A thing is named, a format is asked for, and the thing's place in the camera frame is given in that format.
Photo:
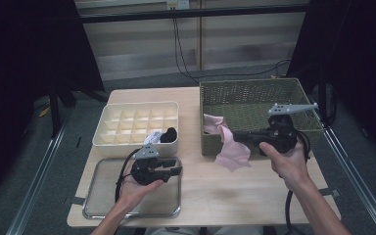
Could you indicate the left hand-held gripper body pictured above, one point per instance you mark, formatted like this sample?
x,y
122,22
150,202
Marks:
x,y
145,174

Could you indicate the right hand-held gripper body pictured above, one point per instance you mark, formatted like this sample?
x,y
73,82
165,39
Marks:
x,y
284,137

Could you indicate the black sock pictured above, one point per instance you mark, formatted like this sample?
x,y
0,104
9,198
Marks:
x,y
166,137
171,133

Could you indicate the cream compartment storage box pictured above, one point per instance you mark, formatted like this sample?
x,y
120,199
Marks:
x,y
111,150

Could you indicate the clear lid with white knob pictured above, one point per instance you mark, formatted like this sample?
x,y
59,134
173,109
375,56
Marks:
x,y
101,196

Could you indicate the green woven basket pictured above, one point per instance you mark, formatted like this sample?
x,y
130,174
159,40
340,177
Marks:
x,y
215,93

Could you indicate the person's left hand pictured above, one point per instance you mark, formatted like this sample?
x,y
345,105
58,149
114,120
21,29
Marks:
x,y
132,194

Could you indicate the person's right hand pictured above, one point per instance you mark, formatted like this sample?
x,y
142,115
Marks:
x,y
292,169

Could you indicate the black stand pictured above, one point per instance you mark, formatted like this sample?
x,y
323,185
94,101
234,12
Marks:
x,y
55,111
322,94

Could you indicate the black tape strip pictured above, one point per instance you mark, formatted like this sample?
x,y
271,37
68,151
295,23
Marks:
x,y
333,192
75,200

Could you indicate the small black floor tape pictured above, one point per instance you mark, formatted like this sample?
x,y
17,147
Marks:
x,y
78,142

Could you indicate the yellow floor item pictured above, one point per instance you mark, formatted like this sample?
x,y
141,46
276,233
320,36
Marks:
x,y
44,111

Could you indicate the black metal crossbar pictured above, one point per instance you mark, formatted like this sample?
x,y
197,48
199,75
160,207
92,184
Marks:
x,y
143,15

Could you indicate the metal floor rail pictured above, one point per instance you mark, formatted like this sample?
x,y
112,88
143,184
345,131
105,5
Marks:
x,y
36,186
357,182

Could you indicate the white wall outlet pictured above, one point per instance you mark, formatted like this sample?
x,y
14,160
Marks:
x,y
179,4

